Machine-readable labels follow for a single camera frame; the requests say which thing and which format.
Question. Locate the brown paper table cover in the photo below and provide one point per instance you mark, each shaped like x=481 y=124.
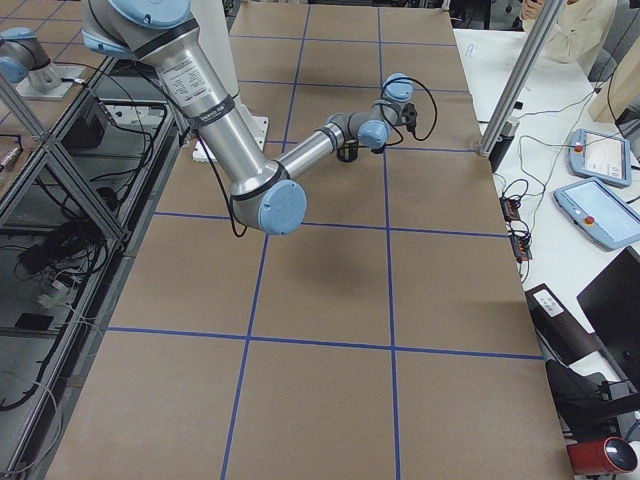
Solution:
x=387 y=338

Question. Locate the orange black adapter box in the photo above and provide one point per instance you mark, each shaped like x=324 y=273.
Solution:
x=510 y=208

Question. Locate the teach pendant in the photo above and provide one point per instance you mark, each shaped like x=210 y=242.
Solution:
x=603 y=216
x=606 y=157

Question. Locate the black monitor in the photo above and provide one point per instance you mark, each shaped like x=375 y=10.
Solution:
x=611 y=305

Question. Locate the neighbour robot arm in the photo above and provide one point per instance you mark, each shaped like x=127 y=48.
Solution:
x=21 y=53

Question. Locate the red cylinder bottle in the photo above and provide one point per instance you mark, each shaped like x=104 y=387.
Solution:
x=602 y=456

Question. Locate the teach pendant far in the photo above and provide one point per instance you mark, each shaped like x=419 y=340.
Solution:
x=606 y=157

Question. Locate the black mesh pen cup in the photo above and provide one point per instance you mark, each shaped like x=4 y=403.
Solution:
x=348 y=152

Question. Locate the teach pendant near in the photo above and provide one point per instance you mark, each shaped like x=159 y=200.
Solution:
x=603 y=216

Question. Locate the white remote on box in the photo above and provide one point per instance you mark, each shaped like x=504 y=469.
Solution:
x=548 y=303

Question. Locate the aluminium frame post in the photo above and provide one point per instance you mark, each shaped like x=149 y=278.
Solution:
x=523 y=66

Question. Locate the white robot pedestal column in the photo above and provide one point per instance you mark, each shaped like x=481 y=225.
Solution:
x=215 y=42

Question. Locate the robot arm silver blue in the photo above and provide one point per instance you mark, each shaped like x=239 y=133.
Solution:
x=264 y=194

